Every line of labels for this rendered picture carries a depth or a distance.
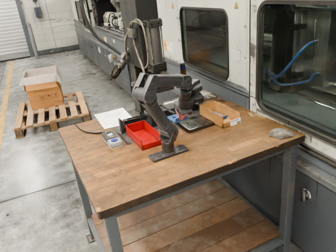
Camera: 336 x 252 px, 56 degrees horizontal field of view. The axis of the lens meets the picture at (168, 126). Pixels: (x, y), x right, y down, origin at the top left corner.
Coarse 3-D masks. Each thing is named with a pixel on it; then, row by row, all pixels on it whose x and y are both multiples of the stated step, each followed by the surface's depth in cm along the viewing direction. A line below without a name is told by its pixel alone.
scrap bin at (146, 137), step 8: (144, 120) 189; (128, 128) 181; (136, 128) 189; (144, 128) 192; (152, 128) 178; (136, 136) 170; (144, 136) 182; (152, 136) 181; (136, 144) 174; (144, 144) 167; (152, 144) 169; (160, 144) 171
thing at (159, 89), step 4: (140, 72) 204; (148, 72) 207; (156, 72) 186; (160, 72) 187; (156, 88) 186; (160, 88) 187; (164, 88) 188; (168, 88) 190; (172, 88) 191; (156, 92) 187
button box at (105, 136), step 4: (80, 128) 200; (88, 132) 194; (92, 132) 193; (96, 132) 192; (100, 132) 192; (104, 132) 186; (112, 132) 185; (104, 136) 181; (108, 136) 180; (112, 136) 180; (116, 136) 180
